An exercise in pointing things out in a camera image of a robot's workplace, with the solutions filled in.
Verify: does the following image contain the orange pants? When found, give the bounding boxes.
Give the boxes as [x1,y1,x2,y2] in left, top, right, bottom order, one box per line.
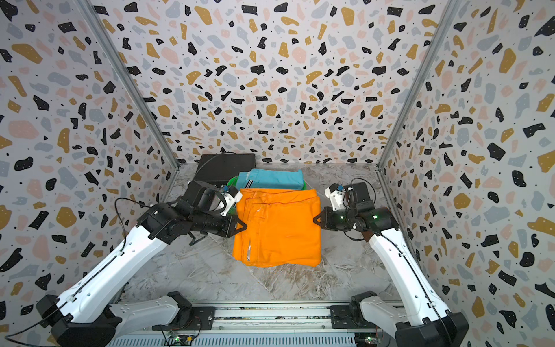
[233,188,322,267]

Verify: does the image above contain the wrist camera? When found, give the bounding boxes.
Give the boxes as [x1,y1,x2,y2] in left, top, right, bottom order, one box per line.
[184,181,242,217]
[325,181,376,211]

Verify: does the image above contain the black flat box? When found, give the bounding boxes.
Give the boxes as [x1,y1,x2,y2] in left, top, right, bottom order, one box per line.
[193,153,257,187]

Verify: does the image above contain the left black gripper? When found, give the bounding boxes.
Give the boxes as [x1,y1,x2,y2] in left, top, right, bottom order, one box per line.
[191,210,249,237]

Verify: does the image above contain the aluminium corner post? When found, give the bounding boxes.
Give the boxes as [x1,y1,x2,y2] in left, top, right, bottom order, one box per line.
[73,0,181,170]
[376,0,463,170]

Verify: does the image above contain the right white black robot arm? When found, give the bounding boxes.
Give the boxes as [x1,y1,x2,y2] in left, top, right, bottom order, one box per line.
[313,207,469,346]

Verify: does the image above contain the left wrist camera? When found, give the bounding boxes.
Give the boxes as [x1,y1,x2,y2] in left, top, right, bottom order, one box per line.
[184,181,242,217]

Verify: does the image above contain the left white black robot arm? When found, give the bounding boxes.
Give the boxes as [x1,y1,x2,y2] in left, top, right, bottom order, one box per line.
[36,203,247,346]

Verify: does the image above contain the green plastic basket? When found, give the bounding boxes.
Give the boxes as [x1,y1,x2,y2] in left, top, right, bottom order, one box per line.
[227,176,308,190]

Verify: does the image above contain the teal pants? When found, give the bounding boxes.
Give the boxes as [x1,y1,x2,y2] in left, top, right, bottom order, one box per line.
[235,169,304,190]

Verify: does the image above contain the left aluminium corner post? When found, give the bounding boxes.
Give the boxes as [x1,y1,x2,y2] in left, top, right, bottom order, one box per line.
[73,0,181,170]

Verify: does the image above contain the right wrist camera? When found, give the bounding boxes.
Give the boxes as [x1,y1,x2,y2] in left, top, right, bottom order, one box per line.
[325,181,376,211]

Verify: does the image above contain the right aluminium corner post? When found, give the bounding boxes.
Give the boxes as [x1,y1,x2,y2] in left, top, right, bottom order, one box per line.
[376,0,463,170]

